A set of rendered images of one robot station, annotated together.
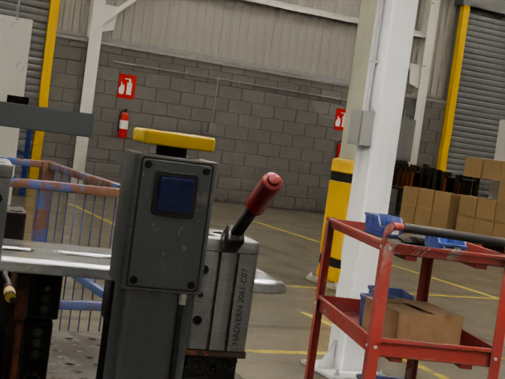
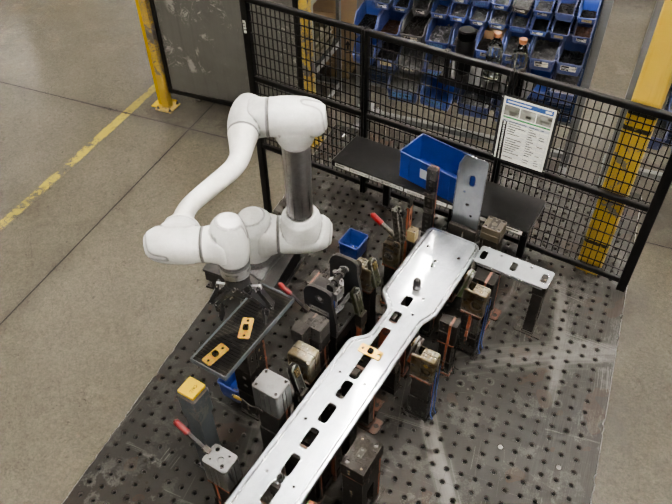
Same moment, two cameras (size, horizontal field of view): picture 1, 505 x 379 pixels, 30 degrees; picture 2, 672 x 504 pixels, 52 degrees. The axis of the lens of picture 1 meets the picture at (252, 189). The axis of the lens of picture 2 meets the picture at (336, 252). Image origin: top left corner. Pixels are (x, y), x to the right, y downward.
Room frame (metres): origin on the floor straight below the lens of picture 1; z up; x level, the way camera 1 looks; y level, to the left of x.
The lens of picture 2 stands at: (1.97, -0.34, 2.88)
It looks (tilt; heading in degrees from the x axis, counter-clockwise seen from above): 45 degrees down; 140
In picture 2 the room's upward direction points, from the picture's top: 1 degrees counter-clockwise
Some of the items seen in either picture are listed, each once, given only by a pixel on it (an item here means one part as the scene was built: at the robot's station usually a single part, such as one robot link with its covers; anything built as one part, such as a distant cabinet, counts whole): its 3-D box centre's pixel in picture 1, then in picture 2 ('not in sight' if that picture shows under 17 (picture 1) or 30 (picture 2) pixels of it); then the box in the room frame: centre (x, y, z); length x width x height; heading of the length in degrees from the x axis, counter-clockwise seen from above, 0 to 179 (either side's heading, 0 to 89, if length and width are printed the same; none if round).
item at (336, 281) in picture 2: not in sight; (334, 318); (0.75, 0.67, 0.94); 0.18 x 0.13 x 0.49; 107
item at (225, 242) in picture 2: not in sight; (225, 239); (0.72, 0.31, 1.56); 0.13 x 0.11 x 0.16; 50
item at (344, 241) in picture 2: not in sight; (353, 245); (0.37, 1.11, 0.74); 0.11 x 0.10 x 0.09; 107
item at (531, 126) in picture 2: not in sight; (524, 133); (0.77, 1.64, 1.30); 0.23 x 0.02 x 0.31; 17
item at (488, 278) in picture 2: not in sight; (480, 300); (1.00, 1.21, 0.84); 0.11 x 0.10 x 0.28; 17
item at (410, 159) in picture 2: not in sight; (439, 168); (0.53, 1.44, 1.10); 0.30 x 0.17 x 0.13; 8
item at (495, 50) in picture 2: not in sight; (494, 56); (0.55, 1.67, 1.53); 0.06 x 0.06 x 0.20
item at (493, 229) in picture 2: not in sight; (488, 256); (0.88, 1.39, 0.88); 0.08 x 0.08 x 0.36; 17
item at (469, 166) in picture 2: not in sight; (468, 193); (0.77, 1.34, 1.17); 0.12 x 0.01 x 0.34; 17
